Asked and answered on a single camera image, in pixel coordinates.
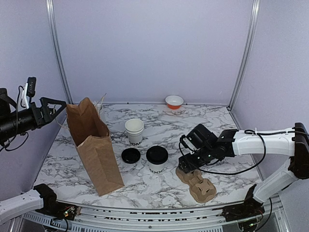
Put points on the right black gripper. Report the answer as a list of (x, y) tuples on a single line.
[(186, 161)]

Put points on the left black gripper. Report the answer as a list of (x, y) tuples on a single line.
[(47, 116)]

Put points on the brown cardboard cup carrier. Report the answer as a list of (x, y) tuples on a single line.
[(201, 189)]

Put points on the single white paper cup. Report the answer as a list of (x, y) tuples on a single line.
[(156, 168)]

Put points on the black plastic cup lid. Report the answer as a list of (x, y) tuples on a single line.
[(130, 155)]

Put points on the brown paper bag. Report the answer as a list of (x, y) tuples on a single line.
[(94, 146)]

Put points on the stack of white paper cups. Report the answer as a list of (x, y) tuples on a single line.
[(134, 129)]

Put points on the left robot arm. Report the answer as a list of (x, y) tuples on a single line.
[(19, 167)]

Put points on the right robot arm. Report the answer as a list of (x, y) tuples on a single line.
[(291, 142)]

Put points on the white canister with stirrers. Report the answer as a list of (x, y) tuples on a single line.
[(99, 107)]

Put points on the orange bowl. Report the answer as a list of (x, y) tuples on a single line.
[(174, 102)]

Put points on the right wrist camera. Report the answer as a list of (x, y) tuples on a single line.
[(199, 139)]

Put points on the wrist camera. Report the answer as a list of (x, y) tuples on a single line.
[(28, 92), (199, 139)]

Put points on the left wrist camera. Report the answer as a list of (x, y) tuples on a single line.
[(28, 92)]

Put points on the aluminium front rail base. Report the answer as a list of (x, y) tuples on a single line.
[(212, 218)]

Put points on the left aluminium frame post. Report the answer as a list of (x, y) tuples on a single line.
[(56, 46)]

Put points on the aluminium frame post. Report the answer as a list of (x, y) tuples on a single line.
[(246, 53), (56, 46)]

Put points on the right aluminium frame post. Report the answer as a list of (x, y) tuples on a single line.
[(246, 53)]

